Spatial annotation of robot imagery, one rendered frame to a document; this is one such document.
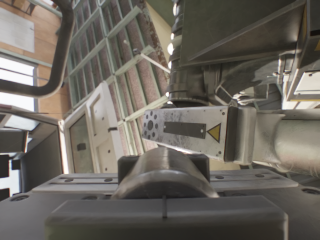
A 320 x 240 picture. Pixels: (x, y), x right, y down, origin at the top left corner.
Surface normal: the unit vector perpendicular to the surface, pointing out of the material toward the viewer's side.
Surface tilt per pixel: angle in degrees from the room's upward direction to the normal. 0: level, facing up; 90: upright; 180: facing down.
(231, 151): 113
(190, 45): 180
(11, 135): 90
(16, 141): 90
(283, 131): 154
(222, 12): 180
